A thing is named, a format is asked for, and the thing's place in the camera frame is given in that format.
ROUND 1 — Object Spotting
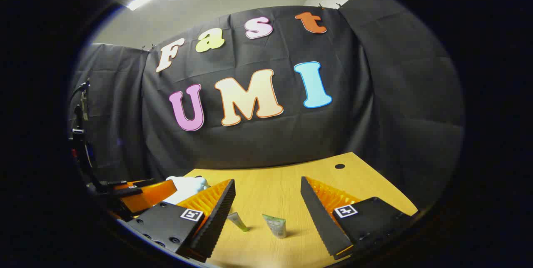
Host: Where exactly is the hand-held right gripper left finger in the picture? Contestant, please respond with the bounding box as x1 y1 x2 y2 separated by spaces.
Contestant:
127 178 237 260

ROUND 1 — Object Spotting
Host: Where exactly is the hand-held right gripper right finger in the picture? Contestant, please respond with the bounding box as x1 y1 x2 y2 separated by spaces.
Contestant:
300 176 419 259

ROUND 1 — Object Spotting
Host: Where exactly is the small grey tube green cap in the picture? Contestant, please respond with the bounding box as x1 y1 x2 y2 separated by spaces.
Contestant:
227 212 250 233

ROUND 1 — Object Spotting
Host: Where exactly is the pale blue small suitcase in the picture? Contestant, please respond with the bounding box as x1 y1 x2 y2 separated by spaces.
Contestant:
162 175 210 206

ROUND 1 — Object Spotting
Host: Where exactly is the white tube green end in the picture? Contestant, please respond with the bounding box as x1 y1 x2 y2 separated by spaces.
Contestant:
262 214 288 239

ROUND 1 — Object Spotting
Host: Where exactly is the black backdrop cloth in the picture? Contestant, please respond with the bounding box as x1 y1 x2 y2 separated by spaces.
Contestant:
69 0 465 211

